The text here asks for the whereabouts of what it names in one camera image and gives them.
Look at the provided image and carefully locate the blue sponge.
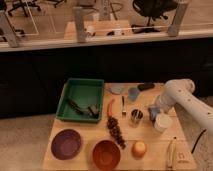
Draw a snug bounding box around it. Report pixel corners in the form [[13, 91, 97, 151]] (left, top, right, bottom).
[[148, 105, 160, 121]]

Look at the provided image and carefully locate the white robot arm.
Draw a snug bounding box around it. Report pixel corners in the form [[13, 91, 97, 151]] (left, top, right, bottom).
[[155, 79, 213, 135]]

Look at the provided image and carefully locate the dark tool in tray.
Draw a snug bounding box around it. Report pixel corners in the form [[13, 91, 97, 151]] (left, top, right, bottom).
[[67, 99, 99, 118]]

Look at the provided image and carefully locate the green plastic tray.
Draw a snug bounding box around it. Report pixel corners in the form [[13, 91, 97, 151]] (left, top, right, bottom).
[[56, 78, 104, 123]]

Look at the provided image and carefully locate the grey flat stone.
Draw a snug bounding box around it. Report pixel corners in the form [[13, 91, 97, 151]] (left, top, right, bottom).
[[110, 85, 124, 95]]

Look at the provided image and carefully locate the orange carrot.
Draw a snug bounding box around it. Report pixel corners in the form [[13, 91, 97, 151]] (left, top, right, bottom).
[[107, 99, 115, 117]]

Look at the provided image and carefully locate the blue-grey cloth piece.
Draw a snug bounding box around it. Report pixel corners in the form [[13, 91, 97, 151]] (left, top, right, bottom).
[[128, 87, 140, 102]]

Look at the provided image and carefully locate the dark grape bunch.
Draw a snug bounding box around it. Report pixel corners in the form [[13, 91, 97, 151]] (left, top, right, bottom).
[[107, 116, 126, 149]]

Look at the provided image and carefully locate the metal cup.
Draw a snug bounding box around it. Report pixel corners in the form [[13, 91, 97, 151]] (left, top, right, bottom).
[[131, 109, 143, 125]]

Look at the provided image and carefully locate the wooden board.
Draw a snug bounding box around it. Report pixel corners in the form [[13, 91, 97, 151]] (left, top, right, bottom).
[[42, 83, 196, 171]]

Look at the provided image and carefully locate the white plastic container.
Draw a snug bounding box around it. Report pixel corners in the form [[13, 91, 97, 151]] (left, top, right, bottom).
[[154, 114, 172, 133]]

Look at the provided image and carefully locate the orange-red bowl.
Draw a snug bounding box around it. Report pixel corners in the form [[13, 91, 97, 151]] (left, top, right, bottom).
[[92, 140, 121, 171]]

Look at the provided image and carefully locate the purple bowl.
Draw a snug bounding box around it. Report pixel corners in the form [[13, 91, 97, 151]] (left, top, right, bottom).
[[51, 129, 82, 160]]

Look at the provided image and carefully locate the yellow apple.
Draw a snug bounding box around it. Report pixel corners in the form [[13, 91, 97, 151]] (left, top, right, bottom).
[[132, 141, 147, 158]]

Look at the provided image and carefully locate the black office chair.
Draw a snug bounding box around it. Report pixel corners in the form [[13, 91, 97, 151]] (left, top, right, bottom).
[[131, 0, 178, 34], [8, 0, 41, 17]]

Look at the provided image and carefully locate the black office chair left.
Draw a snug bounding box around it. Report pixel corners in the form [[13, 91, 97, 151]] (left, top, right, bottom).
[[8, 0, 41, 17]]

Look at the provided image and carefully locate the black cable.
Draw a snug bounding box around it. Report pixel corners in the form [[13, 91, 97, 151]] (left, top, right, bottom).
[[191, 129, 208, 155]]

